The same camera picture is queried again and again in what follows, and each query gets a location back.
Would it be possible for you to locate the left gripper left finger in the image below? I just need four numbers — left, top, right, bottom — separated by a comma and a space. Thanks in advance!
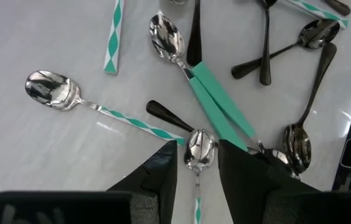
106, 139, 179, 224

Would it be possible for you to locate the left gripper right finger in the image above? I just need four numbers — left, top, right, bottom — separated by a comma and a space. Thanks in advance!
217, 139, 322, 224

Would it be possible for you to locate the black utensil handle vertical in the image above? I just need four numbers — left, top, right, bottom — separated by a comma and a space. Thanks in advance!
258, 0, 278, 86

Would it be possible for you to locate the checkered teal handle top left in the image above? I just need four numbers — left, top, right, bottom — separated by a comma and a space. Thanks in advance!
103, 0, 125, 75

